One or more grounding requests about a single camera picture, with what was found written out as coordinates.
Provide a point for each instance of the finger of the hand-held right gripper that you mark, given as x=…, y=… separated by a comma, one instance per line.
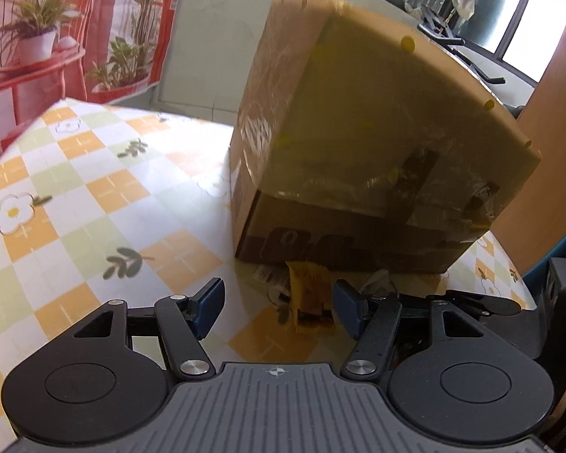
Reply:
x=490, y=304

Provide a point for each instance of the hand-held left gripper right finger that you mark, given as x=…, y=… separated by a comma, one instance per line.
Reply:
x=346, y=309

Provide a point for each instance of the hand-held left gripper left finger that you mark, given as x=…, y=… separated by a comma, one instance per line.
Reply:
x=207, y=306

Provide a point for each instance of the yellow snack packet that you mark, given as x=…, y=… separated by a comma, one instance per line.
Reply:
x=311, y=292

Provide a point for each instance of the white clear snack packet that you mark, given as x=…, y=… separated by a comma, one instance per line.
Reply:
x=273, y=283

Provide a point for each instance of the brown cardboard box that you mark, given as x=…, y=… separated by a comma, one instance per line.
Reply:
x=382, y=127

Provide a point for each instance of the checkered floral tablecloth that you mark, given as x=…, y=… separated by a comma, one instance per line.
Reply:
x=75, y=226

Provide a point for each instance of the brown wooden board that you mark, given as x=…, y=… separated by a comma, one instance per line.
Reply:
x=556, y=160

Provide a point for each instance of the black exercise machine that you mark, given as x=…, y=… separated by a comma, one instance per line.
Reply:
x=453, y=37

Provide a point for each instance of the dark-framed window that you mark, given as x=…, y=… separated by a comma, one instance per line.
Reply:
x=500, y=4

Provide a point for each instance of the white plastic bag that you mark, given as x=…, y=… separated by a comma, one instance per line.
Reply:
x=463, y=4

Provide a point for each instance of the red plant wall poster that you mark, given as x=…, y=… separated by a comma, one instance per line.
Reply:
x=52, y=33

